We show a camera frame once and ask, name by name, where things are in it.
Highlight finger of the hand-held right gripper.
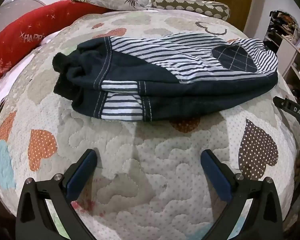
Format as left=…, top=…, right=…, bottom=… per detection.
left=273, top=96, right=300, bottom=130

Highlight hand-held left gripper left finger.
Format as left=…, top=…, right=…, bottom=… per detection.
left=16, top=149, right=98, bottom=240

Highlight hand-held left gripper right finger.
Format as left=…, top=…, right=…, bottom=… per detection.
left=200, top=149, right=283, bottom=240

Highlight navy striped pants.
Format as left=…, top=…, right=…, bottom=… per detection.
left=52, top=33, right=278, bottom=122

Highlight cluttered shelf unit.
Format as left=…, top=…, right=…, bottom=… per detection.
left=264, top=10, right=300, bottom=100

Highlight heart patterned quilt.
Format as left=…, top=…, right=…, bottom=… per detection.
left=0, top=10, right=300, bottom=240

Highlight wooden door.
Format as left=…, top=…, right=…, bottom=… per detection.
left=210, top=0, right=255, bottom=32

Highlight olive patterned bolster pillow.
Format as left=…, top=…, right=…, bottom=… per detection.
left=151, top=0, right=230, bottom=20

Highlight red happy pillow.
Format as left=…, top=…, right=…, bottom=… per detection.
left=0, top=0, right=108, bottom=89

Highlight white mesh cover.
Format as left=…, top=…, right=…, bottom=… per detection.
left=0, top=0, right=47, bottom=28

